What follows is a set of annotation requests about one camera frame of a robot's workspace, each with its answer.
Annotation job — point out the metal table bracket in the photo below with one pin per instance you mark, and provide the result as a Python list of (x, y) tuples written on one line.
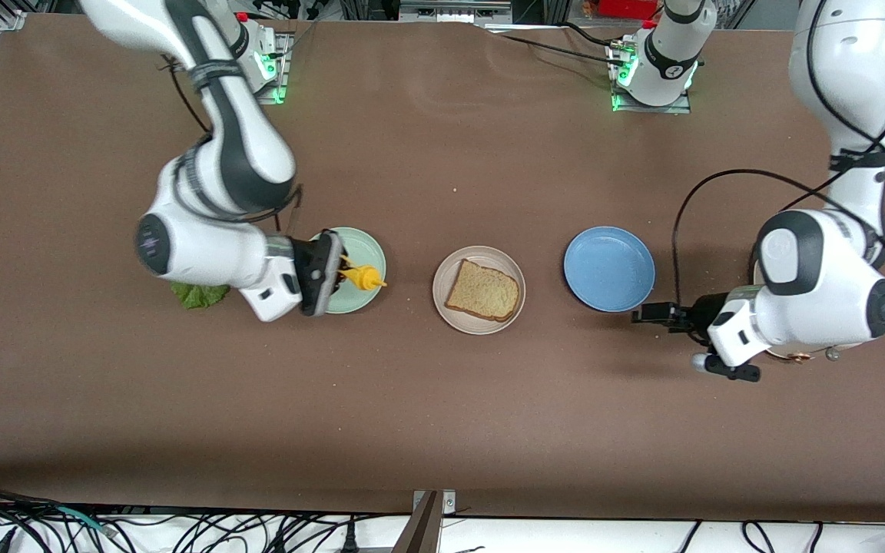
[(425, 530)]

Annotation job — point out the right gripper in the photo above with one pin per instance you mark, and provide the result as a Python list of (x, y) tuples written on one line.
[(306, 261)]

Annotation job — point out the green lettuce leaf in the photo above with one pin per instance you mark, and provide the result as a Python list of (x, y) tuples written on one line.
[(200, 297)]

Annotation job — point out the mint green plate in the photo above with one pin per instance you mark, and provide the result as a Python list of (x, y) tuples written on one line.
[(369, 250)]

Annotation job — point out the yellow squeeze bottle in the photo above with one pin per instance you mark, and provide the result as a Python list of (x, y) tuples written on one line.
[(369, 278)]

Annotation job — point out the red box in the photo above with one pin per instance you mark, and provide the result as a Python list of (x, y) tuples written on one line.
[(627, 8)]

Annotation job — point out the brown bread slice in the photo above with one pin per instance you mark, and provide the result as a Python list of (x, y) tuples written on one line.
[(482, 292)]

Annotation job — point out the white toaster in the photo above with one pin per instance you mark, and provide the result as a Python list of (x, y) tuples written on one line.
[(817, 354)]

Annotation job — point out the grey equipment box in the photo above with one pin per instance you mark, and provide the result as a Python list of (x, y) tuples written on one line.
[(454, 11)]

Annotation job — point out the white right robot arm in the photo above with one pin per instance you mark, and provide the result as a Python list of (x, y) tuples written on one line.
[(204, 253)]

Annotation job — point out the beige plate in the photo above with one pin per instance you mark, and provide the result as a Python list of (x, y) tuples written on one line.
[(481, 253)]

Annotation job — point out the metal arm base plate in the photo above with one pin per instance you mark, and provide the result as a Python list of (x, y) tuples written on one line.
[(654, 110), (283, 84)]

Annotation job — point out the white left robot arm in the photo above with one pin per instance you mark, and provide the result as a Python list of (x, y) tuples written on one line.
[(826, 261)]

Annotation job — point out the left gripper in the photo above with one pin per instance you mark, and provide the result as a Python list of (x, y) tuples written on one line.
[(701, 313)]

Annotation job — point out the blue plate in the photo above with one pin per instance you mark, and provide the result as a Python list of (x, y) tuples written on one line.
[(609, 269)]

